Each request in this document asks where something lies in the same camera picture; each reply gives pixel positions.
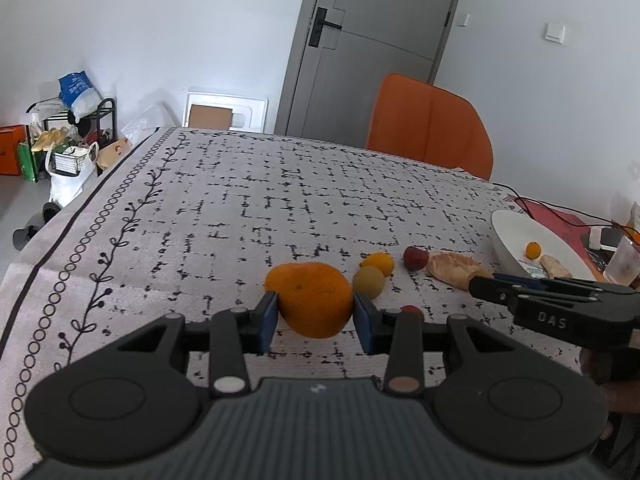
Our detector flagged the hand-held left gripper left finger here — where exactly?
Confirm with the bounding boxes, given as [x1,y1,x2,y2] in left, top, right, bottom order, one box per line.
[116,291,279,398]

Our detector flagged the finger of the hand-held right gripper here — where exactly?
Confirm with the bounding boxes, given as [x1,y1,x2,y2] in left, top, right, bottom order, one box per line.
[468,276,551,311]
[492,273,603,295]

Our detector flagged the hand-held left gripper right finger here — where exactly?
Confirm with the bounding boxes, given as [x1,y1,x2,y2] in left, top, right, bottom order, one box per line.
[353,292,518,397]

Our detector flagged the white plate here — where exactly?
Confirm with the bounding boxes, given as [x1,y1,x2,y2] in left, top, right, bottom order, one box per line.
[491,209,598,283]

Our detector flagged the yellow-green longan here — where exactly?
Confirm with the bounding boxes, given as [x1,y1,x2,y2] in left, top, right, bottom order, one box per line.
[352,266,386,298]

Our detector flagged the large orange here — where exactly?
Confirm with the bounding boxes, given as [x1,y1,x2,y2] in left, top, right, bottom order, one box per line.
[264,261,355,339]

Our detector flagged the medium orange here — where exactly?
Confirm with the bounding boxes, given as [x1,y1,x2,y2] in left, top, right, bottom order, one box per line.
[360,252,396,277]

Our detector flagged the dark red cherry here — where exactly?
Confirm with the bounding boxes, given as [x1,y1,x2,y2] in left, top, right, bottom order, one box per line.
[403,246,430,271]

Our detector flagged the person's right hand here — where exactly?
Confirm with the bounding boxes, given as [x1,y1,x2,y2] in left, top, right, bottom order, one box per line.
[580,346,640,441]

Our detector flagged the orange red paw print mat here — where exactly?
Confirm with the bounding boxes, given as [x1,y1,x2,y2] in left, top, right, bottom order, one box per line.
[515,199,621,281]

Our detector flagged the ribbed glass cup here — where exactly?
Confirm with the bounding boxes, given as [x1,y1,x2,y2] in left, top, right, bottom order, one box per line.
[603,235,640,288]

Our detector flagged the white charger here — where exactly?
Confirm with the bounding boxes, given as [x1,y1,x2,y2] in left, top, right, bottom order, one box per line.
[589,226,621,251]

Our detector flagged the black and white printed tablecloth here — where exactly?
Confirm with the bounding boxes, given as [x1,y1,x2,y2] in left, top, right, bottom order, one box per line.
[0,127,640,480]

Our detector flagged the orange chair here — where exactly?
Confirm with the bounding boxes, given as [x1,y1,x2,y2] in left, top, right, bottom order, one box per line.
[365,73,494,181]

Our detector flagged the brown cardboard sheet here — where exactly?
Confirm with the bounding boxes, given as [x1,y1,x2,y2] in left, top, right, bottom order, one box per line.
[189,105,234,130]

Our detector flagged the brown paper bag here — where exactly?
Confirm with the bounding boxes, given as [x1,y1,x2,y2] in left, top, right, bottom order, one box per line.
[97,137,132,171]

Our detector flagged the clear plastic bag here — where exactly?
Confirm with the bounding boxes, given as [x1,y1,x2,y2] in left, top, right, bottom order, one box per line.
[122,102,176,141]

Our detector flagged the white plastic bag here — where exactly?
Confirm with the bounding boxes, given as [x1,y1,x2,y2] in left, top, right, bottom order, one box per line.
[46,142,99,206]

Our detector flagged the black shoe rack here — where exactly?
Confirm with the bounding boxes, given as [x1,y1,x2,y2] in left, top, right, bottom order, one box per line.
[26,97,117,161]

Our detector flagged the yellow slippers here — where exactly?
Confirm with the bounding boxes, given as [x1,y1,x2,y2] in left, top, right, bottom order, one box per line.
[31,129,68,151]

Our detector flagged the green box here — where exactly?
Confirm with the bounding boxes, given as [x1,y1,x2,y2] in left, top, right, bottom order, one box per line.
[17,142,41,183]

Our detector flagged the grey door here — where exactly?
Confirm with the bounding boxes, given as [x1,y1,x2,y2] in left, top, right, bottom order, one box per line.
[274,0,468,148]

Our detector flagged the blue plastic bag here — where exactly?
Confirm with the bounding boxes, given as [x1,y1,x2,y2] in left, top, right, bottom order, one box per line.
[58,72,103,113]

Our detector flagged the orange box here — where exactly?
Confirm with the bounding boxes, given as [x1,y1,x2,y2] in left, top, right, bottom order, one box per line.
[0,125,26,177]

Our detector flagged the black cable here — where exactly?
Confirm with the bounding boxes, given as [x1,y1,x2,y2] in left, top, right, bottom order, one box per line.
[492,182,640,233]

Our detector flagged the white foam frame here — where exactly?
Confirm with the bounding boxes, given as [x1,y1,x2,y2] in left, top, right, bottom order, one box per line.
[182,91,268,133]

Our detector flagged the black door handle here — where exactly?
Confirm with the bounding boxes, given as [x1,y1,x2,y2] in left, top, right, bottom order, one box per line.
[309,7,343,48]

